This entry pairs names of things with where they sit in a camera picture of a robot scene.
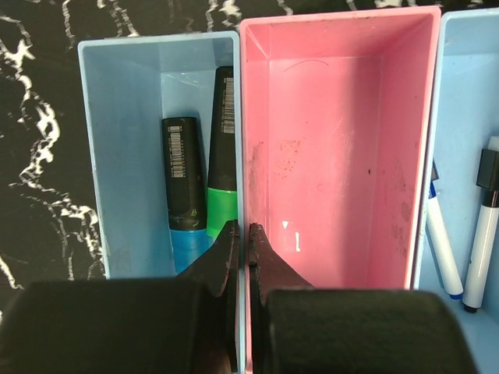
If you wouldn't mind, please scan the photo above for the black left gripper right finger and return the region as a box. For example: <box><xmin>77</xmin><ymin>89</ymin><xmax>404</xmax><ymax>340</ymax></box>
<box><xmin>248</xmin><ymin>224</ymin><xmax>477</xmax><ymax>373</ymax></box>

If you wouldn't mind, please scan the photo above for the pink plastic bin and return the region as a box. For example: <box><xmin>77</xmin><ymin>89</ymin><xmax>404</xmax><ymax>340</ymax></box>
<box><xmin>238</xmin><ymin>5</ymin><xmax>442</xmax><ymax>374</ymax></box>

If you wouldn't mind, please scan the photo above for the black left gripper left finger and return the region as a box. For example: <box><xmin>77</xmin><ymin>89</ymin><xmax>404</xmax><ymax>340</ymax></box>
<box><xmin>1</xmin><ymin>221</ymin><xmax>239</xmax><ymax>373</ymax></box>

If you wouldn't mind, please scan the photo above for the green capped black highlighter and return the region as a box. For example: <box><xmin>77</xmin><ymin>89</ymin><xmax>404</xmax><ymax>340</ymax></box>
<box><xmin>207</xmin><ymin>66</ymin><xmax>238</xmax><ymax>239</ymax></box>

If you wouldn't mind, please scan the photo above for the blue capped black highlighter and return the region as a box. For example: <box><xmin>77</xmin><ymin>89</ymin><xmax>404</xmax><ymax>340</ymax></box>
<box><xmin>161</xmin><ymin>117</ymin><xmax>209</xmax><ymax>273</ymax></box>

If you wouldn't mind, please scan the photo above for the blue capped white marker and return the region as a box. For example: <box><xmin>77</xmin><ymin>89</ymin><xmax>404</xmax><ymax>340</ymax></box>
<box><xmin>426</xmin><ymin>161</ymin><xmax>464</xmax><ymax>300</ymax></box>

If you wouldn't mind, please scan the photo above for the black capped white marker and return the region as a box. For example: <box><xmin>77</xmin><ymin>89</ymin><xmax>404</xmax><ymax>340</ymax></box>
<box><xmin>462</xmin><ymin>136</ymin><xmax>498</xmax><ymax>313</ymax></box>

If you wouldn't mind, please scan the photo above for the light blue bin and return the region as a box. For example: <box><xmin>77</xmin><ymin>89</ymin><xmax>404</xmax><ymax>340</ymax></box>
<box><xmin>412</xmin><ymin>8</ymin><xmax>498</xmax><ymax>373</ymax></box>
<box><xmin>78</xmin><ymin>31</ymin><xmax>243</xmax><ymax>373</ymax></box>

